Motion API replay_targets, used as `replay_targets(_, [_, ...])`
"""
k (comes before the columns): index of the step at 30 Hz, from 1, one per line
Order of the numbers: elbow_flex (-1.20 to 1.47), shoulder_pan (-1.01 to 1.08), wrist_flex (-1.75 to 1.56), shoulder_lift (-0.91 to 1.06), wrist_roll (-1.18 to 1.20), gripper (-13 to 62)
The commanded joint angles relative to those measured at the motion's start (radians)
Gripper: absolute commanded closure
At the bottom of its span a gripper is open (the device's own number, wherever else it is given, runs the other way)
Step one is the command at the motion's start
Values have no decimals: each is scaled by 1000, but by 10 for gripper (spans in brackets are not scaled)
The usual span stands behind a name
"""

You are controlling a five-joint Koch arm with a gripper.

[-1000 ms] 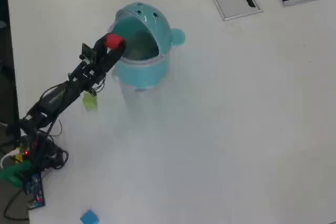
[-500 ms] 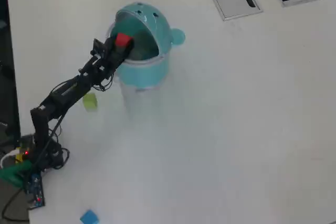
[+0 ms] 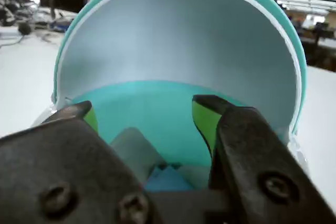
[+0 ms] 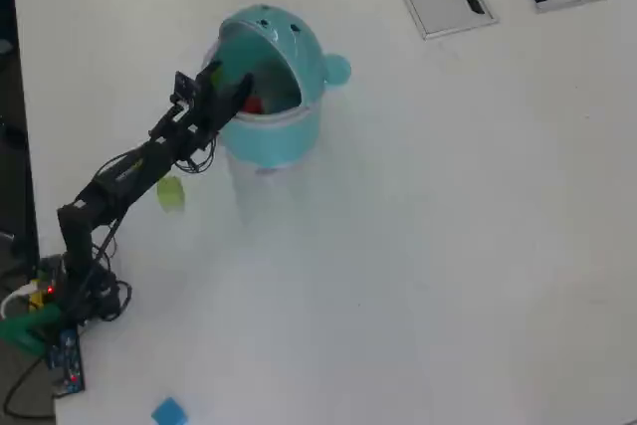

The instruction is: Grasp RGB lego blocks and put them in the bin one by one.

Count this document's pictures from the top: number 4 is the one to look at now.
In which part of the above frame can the teal whale-shaped bin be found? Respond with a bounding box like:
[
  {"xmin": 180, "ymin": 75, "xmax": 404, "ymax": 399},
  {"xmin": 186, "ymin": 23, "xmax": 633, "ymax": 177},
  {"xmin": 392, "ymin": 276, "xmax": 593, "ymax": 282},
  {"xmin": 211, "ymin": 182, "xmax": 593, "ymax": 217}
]
[{"xmin": 200, "ymin": 3, "xmax": 353, "ymax": 175}]

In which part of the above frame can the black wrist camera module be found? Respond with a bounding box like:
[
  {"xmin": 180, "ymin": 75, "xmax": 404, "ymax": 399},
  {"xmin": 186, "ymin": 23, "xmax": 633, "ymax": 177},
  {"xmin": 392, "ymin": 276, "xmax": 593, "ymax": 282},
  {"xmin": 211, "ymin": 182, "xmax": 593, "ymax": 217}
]
[{"xmin": 170, "ymin": 71, "xmax": 200, "ymax": 110}]

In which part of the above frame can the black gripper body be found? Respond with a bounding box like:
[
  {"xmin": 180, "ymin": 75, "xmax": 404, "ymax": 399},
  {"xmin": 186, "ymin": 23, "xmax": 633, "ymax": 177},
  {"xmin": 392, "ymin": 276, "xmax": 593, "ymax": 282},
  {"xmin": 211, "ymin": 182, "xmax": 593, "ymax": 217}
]
[{"xmin": 188, "ymin": 80, "xmax": 235, "ymax": 135}]

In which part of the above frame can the green table clamp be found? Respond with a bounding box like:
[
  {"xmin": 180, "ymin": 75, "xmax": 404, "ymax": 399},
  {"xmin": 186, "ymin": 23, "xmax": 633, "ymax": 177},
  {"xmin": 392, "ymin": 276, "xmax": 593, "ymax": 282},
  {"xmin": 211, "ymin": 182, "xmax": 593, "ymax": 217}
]
[{"xmin": 0, "ymin": 305, "xmax": 64, "ymax": 356}]

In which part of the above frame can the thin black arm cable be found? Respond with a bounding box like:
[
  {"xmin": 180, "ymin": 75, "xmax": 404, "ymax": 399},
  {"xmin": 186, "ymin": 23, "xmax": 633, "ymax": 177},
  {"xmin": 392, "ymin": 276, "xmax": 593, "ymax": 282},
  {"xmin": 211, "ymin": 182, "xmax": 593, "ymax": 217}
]
[{"xmin": 89, "ymin": 138, "xmax": 218, "ymax": 324}]

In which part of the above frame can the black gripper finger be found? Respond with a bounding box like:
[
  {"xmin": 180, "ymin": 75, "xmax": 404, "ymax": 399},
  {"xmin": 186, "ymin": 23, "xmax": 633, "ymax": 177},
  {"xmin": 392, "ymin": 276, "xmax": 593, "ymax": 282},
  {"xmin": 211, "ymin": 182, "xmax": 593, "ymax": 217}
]
[
  {"xmin": 226, "ymin": 71, "xmax": 255, "ymax": 115},
  {"xmin": 198, "ymin": 59, "xmax": 224, "ymax": 94}
]

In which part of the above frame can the yellow connector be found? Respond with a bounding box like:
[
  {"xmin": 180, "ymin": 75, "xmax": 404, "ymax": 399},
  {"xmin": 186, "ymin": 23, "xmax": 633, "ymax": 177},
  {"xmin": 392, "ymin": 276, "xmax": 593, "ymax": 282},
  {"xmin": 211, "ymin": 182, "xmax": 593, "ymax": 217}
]
[{"xmin": 27, "ymin": 283, "xmax": 49, "ymax": 312}]

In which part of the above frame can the green block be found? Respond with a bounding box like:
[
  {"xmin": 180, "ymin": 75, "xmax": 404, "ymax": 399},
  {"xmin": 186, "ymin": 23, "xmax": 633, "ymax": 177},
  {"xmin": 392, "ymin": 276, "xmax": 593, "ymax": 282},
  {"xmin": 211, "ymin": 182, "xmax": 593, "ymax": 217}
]
[{"xmin": 156, "ymin": 175, "xmax": 187, "ymax": 212}]

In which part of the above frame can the black power cable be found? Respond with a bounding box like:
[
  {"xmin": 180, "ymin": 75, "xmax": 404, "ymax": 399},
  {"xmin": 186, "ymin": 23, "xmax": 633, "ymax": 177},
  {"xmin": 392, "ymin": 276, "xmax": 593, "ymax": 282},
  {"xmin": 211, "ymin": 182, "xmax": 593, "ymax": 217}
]
[{"xmin": 2, "ymin": 357, "xmax": 56, "ymax": 421}]

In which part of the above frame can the blue block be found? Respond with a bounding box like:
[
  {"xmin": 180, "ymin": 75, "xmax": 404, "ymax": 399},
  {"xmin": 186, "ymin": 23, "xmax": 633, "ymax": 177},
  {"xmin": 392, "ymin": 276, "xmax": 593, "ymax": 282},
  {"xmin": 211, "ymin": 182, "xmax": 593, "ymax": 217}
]
[{"xmin": 150, "ymin": 397, "xmax": 189, "ymax": 425}]

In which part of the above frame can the blue circuit board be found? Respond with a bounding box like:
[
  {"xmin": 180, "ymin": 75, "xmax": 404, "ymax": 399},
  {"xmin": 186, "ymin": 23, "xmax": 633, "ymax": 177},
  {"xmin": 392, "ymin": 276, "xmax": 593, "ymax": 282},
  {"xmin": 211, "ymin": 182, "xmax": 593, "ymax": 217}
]
[{"xmin": 47, "ymin": 327, "xmax": 86, "ymax": 399}]

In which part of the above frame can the white cable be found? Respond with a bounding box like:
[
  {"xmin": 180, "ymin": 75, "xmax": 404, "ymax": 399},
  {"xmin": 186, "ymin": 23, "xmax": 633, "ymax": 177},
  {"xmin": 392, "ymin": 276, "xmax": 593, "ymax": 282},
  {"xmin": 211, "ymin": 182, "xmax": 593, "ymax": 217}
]
[{"xmin": 0, "ymin": 283, "xmax": 41, "ymax": 321}]

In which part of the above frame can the small green driver board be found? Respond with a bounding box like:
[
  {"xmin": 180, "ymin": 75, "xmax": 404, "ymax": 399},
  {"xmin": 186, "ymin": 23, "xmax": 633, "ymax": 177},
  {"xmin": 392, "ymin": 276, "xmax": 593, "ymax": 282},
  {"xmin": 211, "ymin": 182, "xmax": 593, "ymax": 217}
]
[{"xmin": 34, "ymin": 255, "xmax": 66, "ymax": 297}]

